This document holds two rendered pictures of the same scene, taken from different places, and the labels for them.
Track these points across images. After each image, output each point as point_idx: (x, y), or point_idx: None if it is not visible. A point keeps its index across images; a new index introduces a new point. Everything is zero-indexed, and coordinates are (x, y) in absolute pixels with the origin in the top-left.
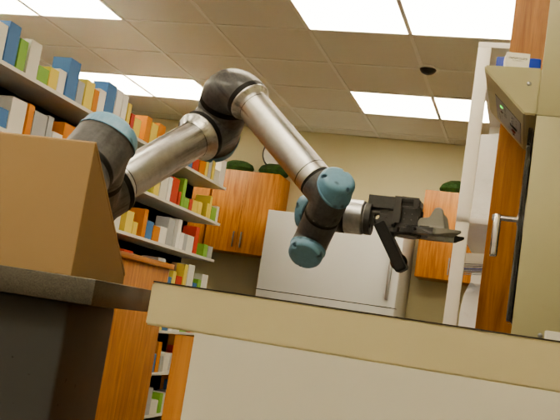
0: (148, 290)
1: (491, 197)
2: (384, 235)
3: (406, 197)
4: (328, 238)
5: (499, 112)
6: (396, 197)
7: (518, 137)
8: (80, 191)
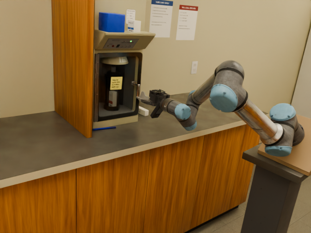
0: (249, 149)
1: (92, 74)
2: None
3: (162, 90)
4: None
5: (120, 39)
6: (164, 91)
7: (111, 47)
8: None
